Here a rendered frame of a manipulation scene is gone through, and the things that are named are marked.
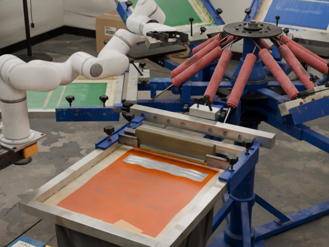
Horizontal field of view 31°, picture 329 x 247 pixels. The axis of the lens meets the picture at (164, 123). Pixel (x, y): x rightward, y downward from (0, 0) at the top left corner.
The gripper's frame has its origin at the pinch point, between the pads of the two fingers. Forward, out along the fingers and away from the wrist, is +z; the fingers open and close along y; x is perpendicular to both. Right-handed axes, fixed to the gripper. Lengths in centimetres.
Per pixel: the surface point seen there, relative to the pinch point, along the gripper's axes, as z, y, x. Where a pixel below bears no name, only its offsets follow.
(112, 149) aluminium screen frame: -25, 6, -53
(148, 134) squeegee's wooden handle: -14.9, -3.8, -43.8
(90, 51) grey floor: -430, -225, -120
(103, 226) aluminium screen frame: 24, 40, -56
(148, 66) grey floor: -344, -248, -116
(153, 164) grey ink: -5, -1, -53
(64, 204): 0, 41, -59
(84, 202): 3, 35, -58
